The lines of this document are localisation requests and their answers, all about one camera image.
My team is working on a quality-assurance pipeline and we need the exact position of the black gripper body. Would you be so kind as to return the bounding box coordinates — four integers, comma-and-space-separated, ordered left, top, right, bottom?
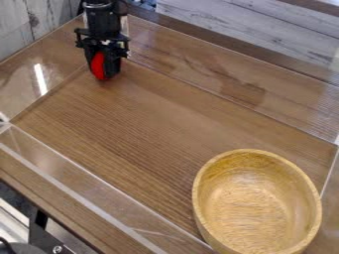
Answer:
75, 28, 130, 58

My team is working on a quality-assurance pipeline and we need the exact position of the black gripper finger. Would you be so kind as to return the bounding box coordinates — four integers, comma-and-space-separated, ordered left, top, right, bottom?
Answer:
103, 48, 122, 78
84, 46, 96, 73

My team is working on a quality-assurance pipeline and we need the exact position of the red toy strawberry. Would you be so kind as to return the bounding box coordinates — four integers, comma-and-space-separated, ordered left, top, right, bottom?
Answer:
90, 52, 106, 80

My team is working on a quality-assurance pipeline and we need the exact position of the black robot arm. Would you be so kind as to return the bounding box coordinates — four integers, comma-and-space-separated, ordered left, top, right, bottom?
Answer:
75, 0, 130, 80

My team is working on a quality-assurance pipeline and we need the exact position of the wooden oval bowl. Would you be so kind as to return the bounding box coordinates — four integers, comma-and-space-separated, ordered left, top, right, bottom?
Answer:
192, 149, 322, 254

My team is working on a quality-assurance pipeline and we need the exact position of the clear acrylic tray wall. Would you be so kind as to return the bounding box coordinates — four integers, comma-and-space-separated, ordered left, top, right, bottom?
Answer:
0, 18, 339, 254

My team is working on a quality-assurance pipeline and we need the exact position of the black metal table bracket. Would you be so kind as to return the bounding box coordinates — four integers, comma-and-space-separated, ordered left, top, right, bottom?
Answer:
28, 209, 91, 254

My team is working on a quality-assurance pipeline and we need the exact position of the black cable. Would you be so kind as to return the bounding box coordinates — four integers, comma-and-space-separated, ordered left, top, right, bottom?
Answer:
0, 236, 18, 254

